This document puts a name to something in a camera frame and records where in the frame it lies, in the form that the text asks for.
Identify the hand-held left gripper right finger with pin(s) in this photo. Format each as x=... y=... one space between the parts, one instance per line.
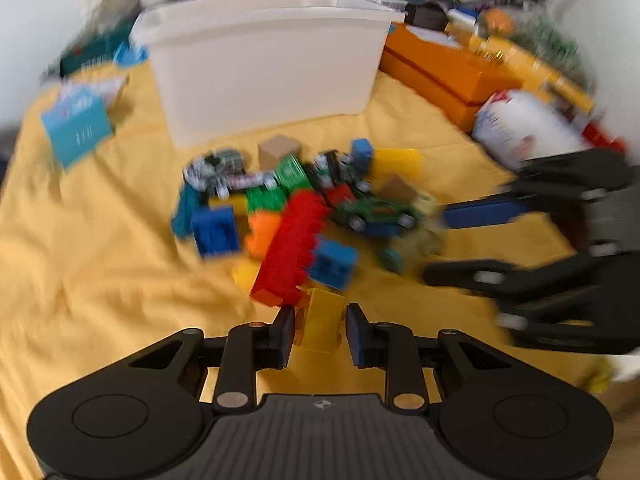
x=356 y=335

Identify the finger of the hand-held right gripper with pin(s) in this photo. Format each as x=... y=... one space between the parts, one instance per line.
x=500 y=280
x=480 y=212

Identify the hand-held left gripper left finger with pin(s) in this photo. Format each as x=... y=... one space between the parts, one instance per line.
x=286 y=332

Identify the dark green toy car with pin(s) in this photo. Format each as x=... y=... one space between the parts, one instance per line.
x=375 y=212

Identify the red green white toy car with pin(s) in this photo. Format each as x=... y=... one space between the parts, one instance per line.
x=332 y=167

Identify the green building block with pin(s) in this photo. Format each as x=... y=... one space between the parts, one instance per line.
x=292 y=172
x=262 y=200

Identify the white plastic storage bin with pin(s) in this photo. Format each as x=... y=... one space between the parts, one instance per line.
x=260 y=70

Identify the pale yellow toy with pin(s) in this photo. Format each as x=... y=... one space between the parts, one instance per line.
x=427 y=205

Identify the small yellow building block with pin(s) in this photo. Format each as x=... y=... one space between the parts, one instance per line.
x=245 y=275

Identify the pale green toy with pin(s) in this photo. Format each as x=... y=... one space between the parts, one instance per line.
x=415 y=247

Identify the blue building block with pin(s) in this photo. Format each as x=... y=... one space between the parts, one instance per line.
x=332 y=262
x=215 y=232

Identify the long red building block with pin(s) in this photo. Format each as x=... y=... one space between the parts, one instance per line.
x=290 y=250

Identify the wooden cube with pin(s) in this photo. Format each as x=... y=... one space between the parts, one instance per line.
x=280 y=150
x=400 y=189

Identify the red box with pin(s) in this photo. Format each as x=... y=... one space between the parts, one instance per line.
x=602 y=135

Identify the white printed pack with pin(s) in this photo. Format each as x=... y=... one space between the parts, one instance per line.
x=525 y=125

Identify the orange building block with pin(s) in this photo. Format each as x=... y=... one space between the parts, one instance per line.
x=260 y=235

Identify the small blue cube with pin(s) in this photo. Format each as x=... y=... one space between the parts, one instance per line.
x=362 y=152

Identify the orange box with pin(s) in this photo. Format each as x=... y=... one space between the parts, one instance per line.
x=440 y=75

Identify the teal toy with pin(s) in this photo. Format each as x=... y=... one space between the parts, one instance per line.
x=185 y=212

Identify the white toy car red print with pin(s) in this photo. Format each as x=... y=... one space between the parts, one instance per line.
x=245 y=181

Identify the long yellow box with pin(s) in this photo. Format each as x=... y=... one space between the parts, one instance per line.
x=545 y=67

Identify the striped white black toy car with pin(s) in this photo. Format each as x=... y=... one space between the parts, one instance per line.
x=215 y=162

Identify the green mesh bag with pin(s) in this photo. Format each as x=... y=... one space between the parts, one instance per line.
x=555 y=37

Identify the orange ball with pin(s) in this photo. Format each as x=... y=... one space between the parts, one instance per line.
x=499 y=21

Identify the yellow cloth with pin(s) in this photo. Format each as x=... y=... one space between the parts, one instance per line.
x=100 y=260

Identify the black device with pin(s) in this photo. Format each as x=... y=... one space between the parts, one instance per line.
x=425 y=15

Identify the light blue tissue box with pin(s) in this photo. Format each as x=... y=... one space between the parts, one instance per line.
x=75 y=130

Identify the white pink packet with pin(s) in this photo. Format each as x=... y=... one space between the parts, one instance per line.
x=110 y=87

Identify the light blue plastic piece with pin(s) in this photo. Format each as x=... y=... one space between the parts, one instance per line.
x=131 y=54

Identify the dark blue bag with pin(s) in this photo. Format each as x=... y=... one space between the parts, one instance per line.
x=5 y=152

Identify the dark green packet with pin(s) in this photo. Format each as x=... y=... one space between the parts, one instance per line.
x=92 y=50

